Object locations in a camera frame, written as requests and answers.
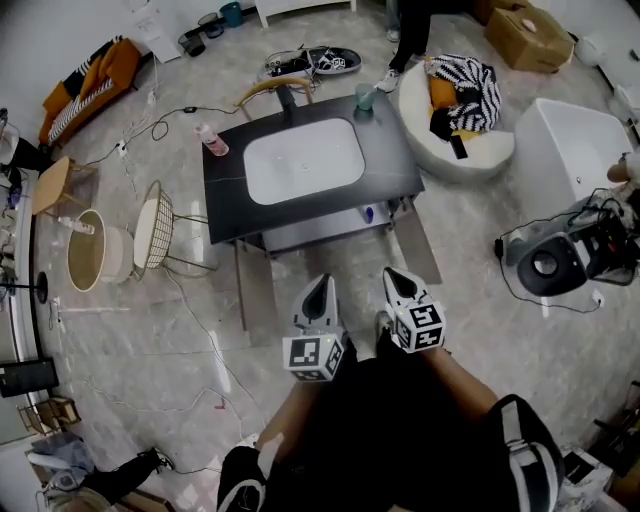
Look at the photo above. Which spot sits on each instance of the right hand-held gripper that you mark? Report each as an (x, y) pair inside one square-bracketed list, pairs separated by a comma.
[(422, 327)]

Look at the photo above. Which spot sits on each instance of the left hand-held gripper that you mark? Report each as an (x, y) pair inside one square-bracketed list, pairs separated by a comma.
[(312, 352)]

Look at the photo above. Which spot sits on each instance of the blue plastic bottle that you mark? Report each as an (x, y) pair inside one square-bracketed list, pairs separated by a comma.
[(369, 215)]

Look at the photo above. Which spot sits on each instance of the pink spray bottle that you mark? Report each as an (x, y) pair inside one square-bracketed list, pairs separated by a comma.
[(214, 141)]

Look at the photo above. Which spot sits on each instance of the teal cup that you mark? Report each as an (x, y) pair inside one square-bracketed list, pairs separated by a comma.
[(365, 97)]

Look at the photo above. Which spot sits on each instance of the person's right forearm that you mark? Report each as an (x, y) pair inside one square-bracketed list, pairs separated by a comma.
[(465, 385)]

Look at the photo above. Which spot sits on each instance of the person's left forearm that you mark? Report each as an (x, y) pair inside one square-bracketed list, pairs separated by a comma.
[(290, 417)]

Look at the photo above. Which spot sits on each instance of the white sink basin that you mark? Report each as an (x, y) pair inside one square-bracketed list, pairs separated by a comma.
[(305, 160)]

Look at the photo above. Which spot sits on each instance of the person's shoe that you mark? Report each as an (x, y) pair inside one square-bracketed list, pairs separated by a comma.
[(384, 327)]

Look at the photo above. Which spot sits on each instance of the grey cabinet door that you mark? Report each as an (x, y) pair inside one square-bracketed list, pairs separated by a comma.
[(256, 290), (417, 245)]

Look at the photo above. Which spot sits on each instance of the person's black clothing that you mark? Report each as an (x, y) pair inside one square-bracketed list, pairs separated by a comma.
[(380, 440)]

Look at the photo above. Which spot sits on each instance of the white round beanbag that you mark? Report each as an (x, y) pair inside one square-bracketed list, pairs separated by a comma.
[(480, 155)]

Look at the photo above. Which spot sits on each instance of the white power plug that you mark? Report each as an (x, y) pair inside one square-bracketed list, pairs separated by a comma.
[(598, 298)]

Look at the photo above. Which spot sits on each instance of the black faucet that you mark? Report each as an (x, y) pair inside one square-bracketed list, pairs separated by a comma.
[(288, 105)]

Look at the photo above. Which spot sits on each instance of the orange cushion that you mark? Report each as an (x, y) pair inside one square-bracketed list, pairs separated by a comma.
[(442, 92)]

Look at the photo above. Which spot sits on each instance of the black white striped cloth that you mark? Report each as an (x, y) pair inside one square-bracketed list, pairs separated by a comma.
[(475, 95)]

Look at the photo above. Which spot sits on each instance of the white bathtub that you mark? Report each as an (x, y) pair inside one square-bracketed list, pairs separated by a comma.
[(570, 150)]

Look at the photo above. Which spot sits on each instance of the wooden chair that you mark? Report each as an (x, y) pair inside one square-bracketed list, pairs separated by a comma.
[(272, 87)]

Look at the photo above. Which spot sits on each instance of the round beige basket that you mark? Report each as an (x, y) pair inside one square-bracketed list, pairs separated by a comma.
[(87, 252)]

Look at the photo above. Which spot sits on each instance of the black oval tray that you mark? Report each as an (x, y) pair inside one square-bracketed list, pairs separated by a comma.
[(345, 60)]

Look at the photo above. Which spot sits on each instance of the black lamp base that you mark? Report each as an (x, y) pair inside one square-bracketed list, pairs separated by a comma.
[(41, 287)]

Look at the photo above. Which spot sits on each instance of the large cardboard box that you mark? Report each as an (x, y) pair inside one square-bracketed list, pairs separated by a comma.
[(530, 45)]

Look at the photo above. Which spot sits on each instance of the wooden crate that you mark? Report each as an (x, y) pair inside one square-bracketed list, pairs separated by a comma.
[(50, 415)]

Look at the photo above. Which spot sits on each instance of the black mesh bin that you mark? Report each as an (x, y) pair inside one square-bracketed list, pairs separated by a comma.
[(192, 45), (211, 25)]

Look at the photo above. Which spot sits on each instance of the small wooden table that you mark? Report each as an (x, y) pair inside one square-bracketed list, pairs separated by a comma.
[(52, 182)]

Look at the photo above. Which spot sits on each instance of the small cardboard box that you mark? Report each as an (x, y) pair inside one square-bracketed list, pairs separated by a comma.
[(492, 10)]

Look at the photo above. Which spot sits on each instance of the black flat monitor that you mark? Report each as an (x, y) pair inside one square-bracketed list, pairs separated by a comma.
[(27, 377)]

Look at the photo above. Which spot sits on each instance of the white drawer cabinet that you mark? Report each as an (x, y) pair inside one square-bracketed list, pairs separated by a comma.
[(300, 7)]

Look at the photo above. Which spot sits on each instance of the teal waste bin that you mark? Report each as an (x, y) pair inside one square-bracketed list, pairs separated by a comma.
[(231, 14)]

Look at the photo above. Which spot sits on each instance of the striped sofa cushion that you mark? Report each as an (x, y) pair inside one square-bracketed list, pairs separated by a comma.
[(75, 112)]

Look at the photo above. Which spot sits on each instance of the white paper sheet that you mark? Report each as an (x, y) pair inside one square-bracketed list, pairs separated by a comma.
[(155, 37)]

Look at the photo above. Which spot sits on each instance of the orange sofa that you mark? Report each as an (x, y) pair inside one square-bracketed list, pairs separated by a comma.
[(115, 65)]

